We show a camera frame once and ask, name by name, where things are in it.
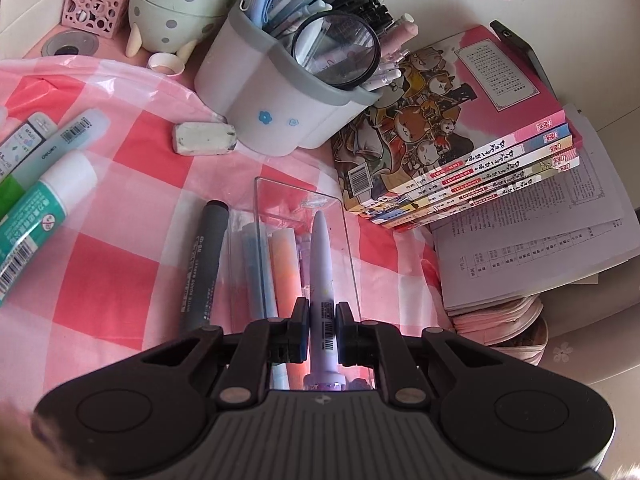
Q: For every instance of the comic book olive spine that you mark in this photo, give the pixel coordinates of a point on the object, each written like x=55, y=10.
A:
x=515, y=175

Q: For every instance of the comic book blue spine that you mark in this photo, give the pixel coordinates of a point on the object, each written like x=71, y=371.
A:
x=500, y=157

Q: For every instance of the black magnifying glass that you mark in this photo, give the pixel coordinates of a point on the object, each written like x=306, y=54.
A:
x=336, y=47

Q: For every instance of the clear plastic box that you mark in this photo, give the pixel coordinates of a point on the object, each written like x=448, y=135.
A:
x=245, y=200

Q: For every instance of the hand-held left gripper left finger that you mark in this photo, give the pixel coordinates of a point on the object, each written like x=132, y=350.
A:
x=300, y=325

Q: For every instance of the green egg pen holder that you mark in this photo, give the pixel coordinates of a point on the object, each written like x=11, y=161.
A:
x=170, y=10

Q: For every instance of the white eraser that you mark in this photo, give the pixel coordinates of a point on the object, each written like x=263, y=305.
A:
x=205, y=138

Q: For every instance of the white green tube clear cap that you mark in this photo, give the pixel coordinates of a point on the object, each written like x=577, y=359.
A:
x=65, y=135

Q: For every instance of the peach pen purple cat cap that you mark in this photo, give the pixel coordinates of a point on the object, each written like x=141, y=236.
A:
x=305, y=270

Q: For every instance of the black whiteboard marker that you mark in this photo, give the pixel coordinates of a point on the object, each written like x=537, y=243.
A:
x=205, y=260

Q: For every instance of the stack of pink books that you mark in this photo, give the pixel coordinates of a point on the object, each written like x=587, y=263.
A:
x=450, y=85

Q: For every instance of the comic book cream spine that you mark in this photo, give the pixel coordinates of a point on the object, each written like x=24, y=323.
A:
x=530, y=180

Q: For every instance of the pink zip pencil case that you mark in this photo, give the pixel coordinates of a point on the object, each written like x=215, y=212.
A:
x=505, y=330

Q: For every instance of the orange highlighter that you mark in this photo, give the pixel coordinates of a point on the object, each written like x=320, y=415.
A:
x=285, y=270

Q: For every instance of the pink checked plastic tablecloth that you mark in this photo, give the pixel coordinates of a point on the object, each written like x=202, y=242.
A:
x=125, y=210

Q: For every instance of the lavender pen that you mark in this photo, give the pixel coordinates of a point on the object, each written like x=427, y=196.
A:
x=322, y=270

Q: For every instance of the grey white cloud pen holder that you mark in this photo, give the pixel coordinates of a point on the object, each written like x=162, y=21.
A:
x=250, y=95

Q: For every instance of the stack of paper booklets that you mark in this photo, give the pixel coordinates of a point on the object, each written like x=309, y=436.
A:
x=540, y=240

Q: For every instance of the pale flower desk sticker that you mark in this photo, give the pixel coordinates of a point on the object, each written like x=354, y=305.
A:
x=561, y=352

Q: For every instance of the black phone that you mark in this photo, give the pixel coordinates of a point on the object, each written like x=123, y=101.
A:
x=525, y=50

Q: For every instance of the pale blue pen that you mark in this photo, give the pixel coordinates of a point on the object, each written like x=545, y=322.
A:
x=257, y=270

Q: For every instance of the grey round desk grommet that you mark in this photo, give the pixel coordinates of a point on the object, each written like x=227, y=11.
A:
x=70, y=43

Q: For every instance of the grey pencil lead case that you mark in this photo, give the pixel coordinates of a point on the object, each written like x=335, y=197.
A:
x=25, y=140

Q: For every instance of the beige fuzzy sleeve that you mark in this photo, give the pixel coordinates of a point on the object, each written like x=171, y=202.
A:
x=25, y=450

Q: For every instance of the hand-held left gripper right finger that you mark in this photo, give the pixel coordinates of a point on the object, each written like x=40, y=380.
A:
x=346, y=330

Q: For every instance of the green glue stick white cap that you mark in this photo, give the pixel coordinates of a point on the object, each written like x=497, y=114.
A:
x=45, y=210

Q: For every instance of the comic book yellow spine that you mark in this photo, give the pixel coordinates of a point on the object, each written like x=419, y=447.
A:
x=505, y=168

